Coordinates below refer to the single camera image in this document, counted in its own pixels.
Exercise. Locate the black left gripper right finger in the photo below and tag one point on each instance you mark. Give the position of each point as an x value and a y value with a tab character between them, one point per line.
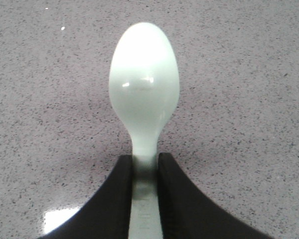
186	213

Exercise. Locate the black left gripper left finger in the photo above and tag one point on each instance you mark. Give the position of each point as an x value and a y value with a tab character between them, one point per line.
107	214

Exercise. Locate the mint green plastic spoon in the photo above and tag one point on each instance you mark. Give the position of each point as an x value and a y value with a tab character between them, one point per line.
144	91

